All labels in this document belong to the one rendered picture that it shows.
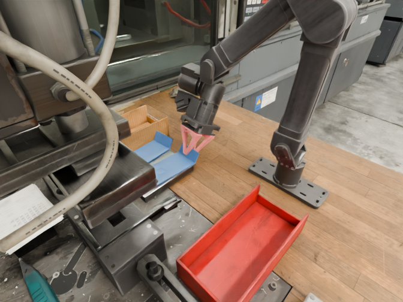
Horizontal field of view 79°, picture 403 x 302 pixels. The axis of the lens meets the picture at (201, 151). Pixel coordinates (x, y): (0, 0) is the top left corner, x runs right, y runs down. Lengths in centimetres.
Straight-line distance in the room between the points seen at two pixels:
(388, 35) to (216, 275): 464
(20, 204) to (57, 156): 33
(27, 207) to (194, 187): 37
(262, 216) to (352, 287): 20
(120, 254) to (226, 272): 19
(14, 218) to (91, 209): 34
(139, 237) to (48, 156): 21
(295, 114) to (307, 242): 27
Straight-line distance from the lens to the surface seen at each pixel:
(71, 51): 31
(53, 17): 30
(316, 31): 47
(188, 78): 67
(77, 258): 57
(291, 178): 63
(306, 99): 53
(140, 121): 88
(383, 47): 492
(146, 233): 46
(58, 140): 35
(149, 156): 70
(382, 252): 64
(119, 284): 47
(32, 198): 66
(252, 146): 78
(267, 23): 52
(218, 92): 63
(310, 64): 51
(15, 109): 28
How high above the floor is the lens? 136
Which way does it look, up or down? 38 degrees down
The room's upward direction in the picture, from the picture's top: straight up
